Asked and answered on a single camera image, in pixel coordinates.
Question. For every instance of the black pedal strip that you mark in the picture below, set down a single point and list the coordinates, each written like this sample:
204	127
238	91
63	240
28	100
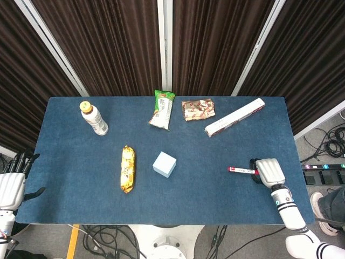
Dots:
323	175

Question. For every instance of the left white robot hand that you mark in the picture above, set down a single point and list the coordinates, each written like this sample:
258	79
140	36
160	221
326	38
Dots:
10	189

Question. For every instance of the beige shoe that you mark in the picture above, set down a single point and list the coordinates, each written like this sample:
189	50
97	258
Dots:
318	210

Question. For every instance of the yellow floor tape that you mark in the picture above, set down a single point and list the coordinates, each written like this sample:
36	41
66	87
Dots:
72	242

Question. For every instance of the white partition post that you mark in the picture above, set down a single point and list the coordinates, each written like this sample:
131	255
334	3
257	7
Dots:
256	51
54	51
165	46

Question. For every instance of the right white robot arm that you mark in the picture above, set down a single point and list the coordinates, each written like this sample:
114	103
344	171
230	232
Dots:
293	215

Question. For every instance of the dark trouser leg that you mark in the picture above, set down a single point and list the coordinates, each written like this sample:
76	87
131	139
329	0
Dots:
335	205

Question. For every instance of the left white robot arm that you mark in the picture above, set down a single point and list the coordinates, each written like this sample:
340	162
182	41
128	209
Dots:
5	224

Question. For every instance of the dark brown curtain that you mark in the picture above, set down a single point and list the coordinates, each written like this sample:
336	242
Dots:
107	46
304	62
24	81
215	46

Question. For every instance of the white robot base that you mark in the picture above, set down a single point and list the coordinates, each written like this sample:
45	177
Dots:
167	240

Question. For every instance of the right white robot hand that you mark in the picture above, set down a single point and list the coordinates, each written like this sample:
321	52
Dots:
269	171

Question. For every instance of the long white box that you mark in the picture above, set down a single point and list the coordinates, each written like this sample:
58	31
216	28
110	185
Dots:
234	117

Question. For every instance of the green white snack packet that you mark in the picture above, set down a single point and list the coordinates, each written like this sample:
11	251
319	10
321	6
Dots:
162	110

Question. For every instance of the yellow capped drink bottle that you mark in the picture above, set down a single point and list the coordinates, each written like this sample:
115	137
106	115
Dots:
95	120

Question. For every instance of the golden wrapped snack bar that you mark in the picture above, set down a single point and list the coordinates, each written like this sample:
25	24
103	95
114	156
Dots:
127	170

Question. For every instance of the white partition rail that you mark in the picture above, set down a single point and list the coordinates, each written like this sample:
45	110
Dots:
318	121

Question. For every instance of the red patterned snack pack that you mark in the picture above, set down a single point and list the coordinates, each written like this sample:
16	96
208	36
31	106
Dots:
198	109

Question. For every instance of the red marker pen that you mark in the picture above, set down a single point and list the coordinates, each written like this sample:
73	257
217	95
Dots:
241	170

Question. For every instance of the blue felt table mat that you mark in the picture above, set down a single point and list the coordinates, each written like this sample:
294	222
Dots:
167	199

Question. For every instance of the light blue cube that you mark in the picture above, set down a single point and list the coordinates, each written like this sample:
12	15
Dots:
164	165

